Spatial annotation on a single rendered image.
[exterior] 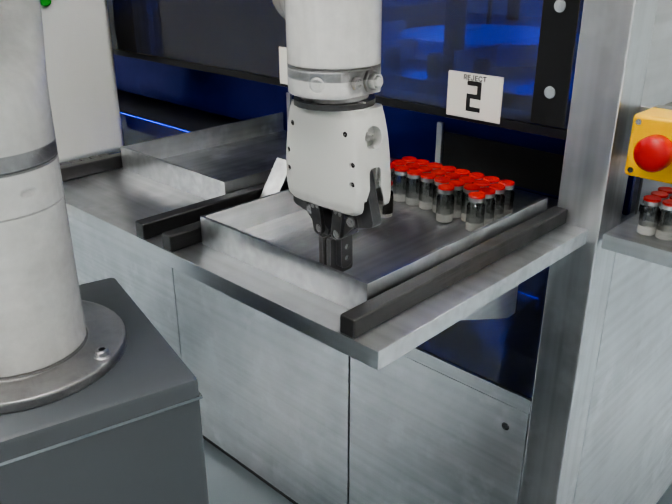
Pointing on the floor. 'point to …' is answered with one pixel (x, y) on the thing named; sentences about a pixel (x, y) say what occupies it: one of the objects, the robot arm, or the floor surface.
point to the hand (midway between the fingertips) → (336, 252)
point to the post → (596, 58)
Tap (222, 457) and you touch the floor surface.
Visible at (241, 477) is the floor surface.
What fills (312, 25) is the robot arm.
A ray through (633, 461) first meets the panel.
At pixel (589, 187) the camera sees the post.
